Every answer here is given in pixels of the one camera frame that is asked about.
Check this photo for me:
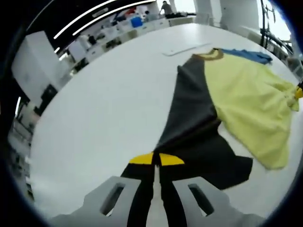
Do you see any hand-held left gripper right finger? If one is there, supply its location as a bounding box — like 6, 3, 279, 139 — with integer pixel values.
158, 153, 267, 227

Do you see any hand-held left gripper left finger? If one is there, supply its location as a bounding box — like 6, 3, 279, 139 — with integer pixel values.
51, 152, 158, 227

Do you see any yellow garment with coloured sleeves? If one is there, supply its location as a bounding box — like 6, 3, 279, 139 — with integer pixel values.
153, 47, 300, 191

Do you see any black metal stand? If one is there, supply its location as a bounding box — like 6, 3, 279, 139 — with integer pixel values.
259, 0, 292, 48

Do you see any black low cabinet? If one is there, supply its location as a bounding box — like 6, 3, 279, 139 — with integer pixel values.
41, 84, 59, 105

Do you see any blue storage bin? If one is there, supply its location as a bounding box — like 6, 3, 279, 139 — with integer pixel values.
131, 16, 144, 28

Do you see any large white pillar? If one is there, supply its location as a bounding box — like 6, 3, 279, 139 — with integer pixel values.
11, 30, 69, 100

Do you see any long ceiling light strip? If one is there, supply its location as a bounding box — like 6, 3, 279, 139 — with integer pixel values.
72, 13, 124, 36
53, 0, 157, 40

